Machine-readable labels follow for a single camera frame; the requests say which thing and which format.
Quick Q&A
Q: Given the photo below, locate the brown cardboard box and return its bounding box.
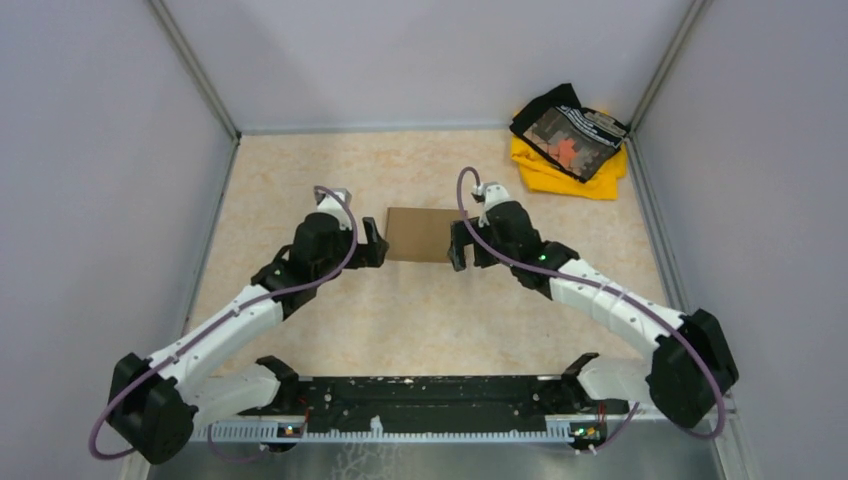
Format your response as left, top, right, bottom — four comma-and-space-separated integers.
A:
385, 207, 460, 263

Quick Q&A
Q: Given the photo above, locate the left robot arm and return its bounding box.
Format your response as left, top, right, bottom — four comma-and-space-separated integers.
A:
106, 212, 389, 465

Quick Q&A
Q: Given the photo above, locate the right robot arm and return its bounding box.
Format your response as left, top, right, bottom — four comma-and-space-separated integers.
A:
448, 201, 739, 429

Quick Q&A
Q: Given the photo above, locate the yellow folded cloth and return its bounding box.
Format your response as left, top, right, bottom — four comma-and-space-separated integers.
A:
509, 105, 630, 200

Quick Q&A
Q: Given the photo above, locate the black printed folded shirt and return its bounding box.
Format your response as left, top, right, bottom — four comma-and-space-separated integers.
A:
509, 83, 631, 183

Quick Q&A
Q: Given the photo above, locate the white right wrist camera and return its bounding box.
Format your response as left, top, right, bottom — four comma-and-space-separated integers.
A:
471, 182, 513, 227

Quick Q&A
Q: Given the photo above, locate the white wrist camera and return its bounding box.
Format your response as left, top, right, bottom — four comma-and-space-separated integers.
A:
471, 182, 513, 227
314, 187, 353, 231

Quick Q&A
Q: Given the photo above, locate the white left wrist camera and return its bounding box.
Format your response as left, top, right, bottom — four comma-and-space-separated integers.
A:
314, 187, 353, 231

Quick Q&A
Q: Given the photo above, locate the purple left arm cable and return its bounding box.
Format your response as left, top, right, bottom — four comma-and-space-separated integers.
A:
88, 185, 360, 464

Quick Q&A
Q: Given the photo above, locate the aluminium front rail frame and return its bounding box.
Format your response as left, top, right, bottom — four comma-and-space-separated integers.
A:
135, 374, 738, 444

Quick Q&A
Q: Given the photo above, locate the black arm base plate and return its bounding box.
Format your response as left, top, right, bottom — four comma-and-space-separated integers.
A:
245, 375, 630, 434

